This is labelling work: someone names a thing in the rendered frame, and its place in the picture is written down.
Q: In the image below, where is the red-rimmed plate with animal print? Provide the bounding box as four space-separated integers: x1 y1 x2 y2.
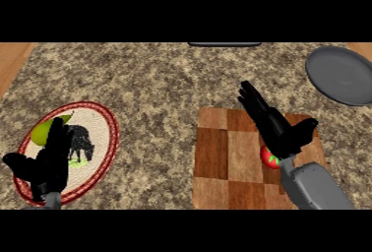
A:
12 100 121 207

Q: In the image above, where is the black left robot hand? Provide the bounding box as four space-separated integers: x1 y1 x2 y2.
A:
2 116 75 203

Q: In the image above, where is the green pear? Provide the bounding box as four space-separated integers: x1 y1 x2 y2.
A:
31 113 75 147

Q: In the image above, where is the grey pan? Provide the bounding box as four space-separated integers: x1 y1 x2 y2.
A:
304 45 372 107

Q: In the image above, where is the checkered wooden cutting board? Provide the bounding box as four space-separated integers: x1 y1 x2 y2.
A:
192 106 328 211

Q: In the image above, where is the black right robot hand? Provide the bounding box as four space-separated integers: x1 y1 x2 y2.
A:
236 80 320 160

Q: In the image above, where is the dark grey appliance edge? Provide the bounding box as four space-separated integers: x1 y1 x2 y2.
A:
188 41 263 48

